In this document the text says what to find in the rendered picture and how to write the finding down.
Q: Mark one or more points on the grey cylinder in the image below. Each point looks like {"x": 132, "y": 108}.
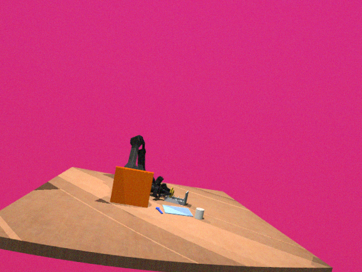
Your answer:
{"x": 199, "y": 213}

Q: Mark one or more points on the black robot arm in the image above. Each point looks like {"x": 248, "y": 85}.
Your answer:
{"x": 136, "y": 142}

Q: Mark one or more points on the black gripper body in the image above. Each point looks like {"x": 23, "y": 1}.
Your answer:
{"x": 155, "y": 190}

